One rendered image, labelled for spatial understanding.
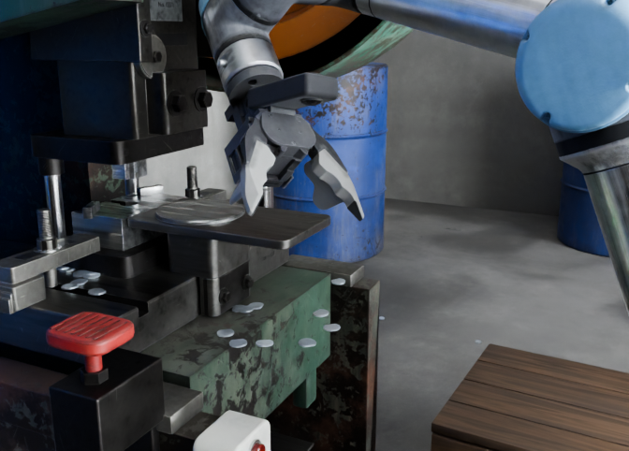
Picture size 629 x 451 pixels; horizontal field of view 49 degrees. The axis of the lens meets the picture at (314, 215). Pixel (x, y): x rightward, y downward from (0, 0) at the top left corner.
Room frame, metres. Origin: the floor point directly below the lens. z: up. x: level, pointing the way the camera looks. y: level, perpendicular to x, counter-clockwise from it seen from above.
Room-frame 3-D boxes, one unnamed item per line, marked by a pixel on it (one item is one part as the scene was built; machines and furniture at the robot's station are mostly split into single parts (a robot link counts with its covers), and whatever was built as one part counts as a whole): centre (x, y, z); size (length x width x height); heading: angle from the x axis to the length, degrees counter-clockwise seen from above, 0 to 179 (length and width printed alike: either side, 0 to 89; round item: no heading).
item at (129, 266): (1.00, 0.28, 0.72); 0.20 x 0.16 x 0.03; 154
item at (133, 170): (1.00, 0.27, 0.84); 0.05 x 0.03 x 0.04; 154
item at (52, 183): (0.96, 0.37, 0.81); 0.02 x 0.02 x 0.14
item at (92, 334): (0.61, 0.21, 0.72); 0.07 x 0.06 x 0.08; 64
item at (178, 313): (1.00, 0.27, 0.68); 0.45 x 0.30 x 0.06; 154
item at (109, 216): (1.00, 0.27, 0.76); 0.15 x 0.09 x 0.05; 154
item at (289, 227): (0.93, 0.12, 0.72); 0.25 x 0.14 x 0.14; 64
